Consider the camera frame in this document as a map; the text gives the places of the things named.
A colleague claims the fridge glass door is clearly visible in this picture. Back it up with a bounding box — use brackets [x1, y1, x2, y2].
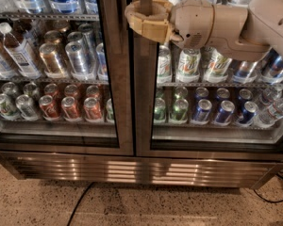
[133, 0, 283, 161]
[0, 0, 133, 155]

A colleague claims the steel fridge base grille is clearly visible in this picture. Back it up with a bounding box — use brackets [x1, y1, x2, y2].
[0, 150, 283, 189]

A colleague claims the red soda can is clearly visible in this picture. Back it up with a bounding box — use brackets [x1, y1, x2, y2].
[39, 95, 60, 121]
[61, 96, 82, 121]
[84, 97, 103, 121]

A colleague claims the gold soda can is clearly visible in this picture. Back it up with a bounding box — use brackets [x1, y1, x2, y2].
[39, 42, 68, 78]

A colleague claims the blue can lower right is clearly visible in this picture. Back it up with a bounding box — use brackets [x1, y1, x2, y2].
[213, 100, 235, 126]

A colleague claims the red soda can right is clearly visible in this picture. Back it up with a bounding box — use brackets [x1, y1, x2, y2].
[84, 97, 103, 121]

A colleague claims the blue can lower left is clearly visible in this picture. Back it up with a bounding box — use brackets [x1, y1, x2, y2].
[191, 99, 212, 125]

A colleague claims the black floor cable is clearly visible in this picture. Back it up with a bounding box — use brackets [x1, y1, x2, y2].
[66, 182, 97, 226]

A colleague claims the white green can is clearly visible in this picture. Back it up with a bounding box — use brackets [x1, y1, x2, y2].
[176, 49, 201, 83]
[203, 50, 232, 83]

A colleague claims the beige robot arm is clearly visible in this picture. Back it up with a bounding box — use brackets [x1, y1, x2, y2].
[125, 0, 283, 61]

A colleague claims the green can lower shelf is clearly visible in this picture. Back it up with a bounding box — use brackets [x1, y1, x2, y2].
[169, 99, 189, 124]

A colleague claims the white green can right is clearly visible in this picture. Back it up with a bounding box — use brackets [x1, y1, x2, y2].
[203, 50, 232, 83]

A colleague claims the red soda can middle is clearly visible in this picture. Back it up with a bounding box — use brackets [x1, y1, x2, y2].
[61, 96, 82, 121]

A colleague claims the red soda can left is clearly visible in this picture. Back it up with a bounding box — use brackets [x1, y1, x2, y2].
[39, 95, 60, 121]

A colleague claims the blue can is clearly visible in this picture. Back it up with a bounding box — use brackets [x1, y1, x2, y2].
[191, 99, 212, 125]
[213, 100, 235, 126]

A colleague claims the white green can centre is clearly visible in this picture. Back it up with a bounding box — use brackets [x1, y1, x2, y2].
[176, 49, 201, 83]

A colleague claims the brown tea bottle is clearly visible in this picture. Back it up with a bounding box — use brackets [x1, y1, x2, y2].
[0, 22, 42, 78]
[0, 41, 17, 78]

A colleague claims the brown tea bottle left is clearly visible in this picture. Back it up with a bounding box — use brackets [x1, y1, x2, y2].
[0, 41, 17, 78]

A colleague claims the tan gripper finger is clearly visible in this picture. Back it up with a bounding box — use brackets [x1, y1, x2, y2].
[126, 12, 174, 43]
[125, 0, 173, 21]

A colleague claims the silver soda can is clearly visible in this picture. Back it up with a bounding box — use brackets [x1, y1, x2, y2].
[65, 41, 91, 79]

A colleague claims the green silver can left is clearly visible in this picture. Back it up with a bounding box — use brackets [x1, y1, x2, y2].
[0, 93, 20, 120]

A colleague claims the brown tea bottle right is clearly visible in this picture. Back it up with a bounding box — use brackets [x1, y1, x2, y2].
[0, 22, 42, 78]

